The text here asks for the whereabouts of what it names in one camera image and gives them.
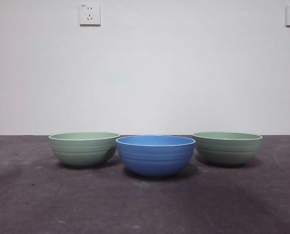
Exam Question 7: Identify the blue ribbed bowl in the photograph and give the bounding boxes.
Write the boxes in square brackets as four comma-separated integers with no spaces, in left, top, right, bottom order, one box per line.
[115,135,197,178]

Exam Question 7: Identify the green ribbed bowl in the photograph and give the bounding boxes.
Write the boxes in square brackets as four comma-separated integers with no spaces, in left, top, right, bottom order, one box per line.
[48,132,121,168]
[192,132,263,168]

